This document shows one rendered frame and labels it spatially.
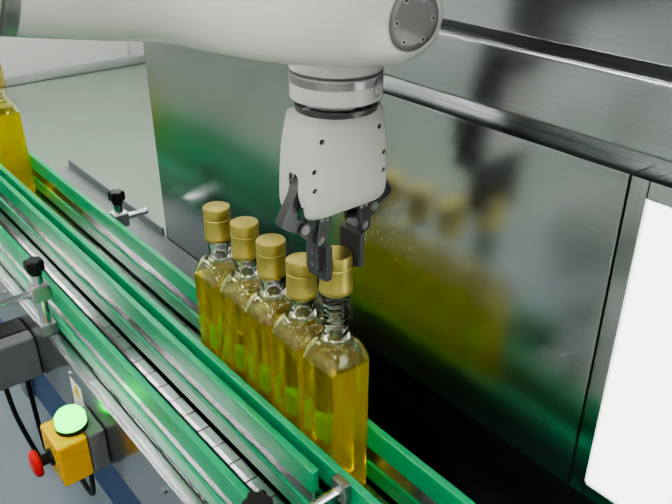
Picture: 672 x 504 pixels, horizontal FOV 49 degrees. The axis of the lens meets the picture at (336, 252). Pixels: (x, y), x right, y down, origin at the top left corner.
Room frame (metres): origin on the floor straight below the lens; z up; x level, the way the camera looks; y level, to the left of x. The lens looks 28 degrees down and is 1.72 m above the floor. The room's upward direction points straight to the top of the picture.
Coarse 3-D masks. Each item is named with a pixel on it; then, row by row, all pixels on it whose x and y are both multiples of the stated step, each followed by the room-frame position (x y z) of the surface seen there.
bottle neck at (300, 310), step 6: (312, 300) 0.69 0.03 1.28; (294, 306) 0.69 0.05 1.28; (300, 306) 0.68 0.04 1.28; (306, 306) 0.69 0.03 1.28; (312, 306) 0.69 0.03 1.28; (294, 312) 0.69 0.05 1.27; (300, 312) 0.68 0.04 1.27; (306, 312) 0.69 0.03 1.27; (312, 312) 0.69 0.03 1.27; (300, 318) 0.68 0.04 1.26; (306, 318) 0.68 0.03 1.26
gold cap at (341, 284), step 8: (336, 248) 0.66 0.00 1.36; (344, 248) 0.66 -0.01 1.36; (336, 256) 0.64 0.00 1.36; (344, 256) 0.64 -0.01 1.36; (352, 256) 0.65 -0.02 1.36; (336, 264) 0.64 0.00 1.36; (344, 264) 0.64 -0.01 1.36; (352, 264) 0.65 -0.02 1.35; (336, 272) 0.64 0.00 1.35; (344, 272) 0.64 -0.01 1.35; (352, 272) 0.65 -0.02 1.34; (320, 280) 0.65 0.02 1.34; (336, 280) 0.64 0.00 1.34; (344, 280) 0.64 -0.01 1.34; (352, 280) 0.65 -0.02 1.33; (320, 288) 0.65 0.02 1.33; (328, 288) 0.64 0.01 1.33; (336, 288) 0.64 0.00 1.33; (344, 288) 0.64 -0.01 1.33; (352, 288) 0.65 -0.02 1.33; (328, 296) 0.64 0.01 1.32; (336, 296) 0.64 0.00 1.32; (344, 296) 0.64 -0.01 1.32
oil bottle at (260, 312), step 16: (256, 304) 0.73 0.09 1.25; (272, 304) 0.72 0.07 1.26; (288, 304) 0.73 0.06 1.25; (256, 320) 0.72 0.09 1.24; (272, 320) 0.71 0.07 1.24; (256, 336) 0.73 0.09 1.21; (256, 352) 0.73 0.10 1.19; (256, 368) 0.73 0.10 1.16; (272, 368) 0.71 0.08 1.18; (256, 384) 0.73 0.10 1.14; (272, 384) 0.71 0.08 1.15; (272, 400) 0.71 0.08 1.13
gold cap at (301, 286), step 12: (300, 252) 0.71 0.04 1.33; (288, 264) 0.69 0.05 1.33; (300, 264) 0.69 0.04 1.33; (288, 276) 0.69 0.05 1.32; (300, 276) 0.68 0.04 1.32; (312, 276) 0.69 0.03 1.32; (288, 288) 0.69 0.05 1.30; (300, 288) 0.68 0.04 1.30; (312, 288) 0.69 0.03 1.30; (300, 300) 0.68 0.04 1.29
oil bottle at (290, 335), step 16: (288, 320) 0.69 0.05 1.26; (304, 320) 0.68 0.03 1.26; (320, 320) 0.69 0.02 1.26; (272, 336) 0.70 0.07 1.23; (288, 336) 0.67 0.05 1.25; (304, 336) 0.67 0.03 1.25; (272, 352) 0.70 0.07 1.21; (288, 352) 0.67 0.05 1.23; (288, 368) 0.67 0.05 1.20; (288, 384) 0.67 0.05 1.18; (288, 400) 0.68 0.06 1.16; (288, 416) 0.68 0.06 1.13
